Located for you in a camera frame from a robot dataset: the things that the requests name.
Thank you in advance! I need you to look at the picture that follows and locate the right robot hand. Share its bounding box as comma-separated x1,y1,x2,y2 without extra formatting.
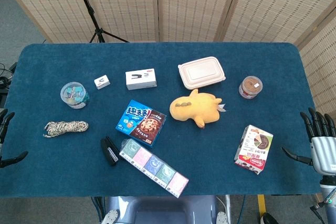
281,107,336,176

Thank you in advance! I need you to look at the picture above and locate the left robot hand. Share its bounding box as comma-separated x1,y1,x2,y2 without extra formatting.
0,109,29,168

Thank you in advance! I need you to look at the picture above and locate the yellow plush toy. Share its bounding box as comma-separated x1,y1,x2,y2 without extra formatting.
169,89,227,130

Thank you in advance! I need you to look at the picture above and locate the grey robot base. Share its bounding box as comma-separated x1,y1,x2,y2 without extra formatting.
101,195,232,224

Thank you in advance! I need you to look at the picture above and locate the white red snack carton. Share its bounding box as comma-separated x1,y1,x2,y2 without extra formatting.
234,124,274,175

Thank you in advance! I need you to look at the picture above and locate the clear tub of binder clips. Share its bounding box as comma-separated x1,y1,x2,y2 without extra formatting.
60,81,90,110

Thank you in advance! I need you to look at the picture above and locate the black shoe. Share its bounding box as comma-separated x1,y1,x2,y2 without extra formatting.
259,212,279,224

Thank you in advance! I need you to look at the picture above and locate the small white staples box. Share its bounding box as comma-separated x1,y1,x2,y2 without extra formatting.
94,74,111,90

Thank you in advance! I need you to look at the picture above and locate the black stapler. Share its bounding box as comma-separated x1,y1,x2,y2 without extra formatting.
100,136,119,167

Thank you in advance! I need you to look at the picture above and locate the blue cookie box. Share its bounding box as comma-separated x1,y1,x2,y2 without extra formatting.
115,99,167,148

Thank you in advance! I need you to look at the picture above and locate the beige lidded food container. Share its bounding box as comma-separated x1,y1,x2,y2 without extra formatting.
177,56,226,90

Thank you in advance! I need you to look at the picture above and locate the black tripod stand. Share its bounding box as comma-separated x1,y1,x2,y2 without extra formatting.
70,0,130,44

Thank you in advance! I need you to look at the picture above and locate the white stapler box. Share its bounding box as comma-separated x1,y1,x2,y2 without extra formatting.
125,68,158,91

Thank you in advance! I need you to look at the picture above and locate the pastel tissue pack row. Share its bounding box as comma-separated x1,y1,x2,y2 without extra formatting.
119,138,190,199

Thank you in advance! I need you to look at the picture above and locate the blue table cloth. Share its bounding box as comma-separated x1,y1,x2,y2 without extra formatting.
0,41,329,198

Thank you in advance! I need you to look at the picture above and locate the bamboo folding screen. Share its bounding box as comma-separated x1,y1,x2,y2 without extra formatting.
0,0,336,125

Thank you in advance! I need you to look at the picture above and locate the black cables and equipment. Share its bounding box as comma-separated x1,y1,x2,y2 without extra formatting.
0,62,18,109

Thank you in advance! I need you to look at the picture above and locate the coiled speckled rope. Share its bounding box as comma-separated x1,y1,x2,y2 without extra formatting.
43,120,89,138

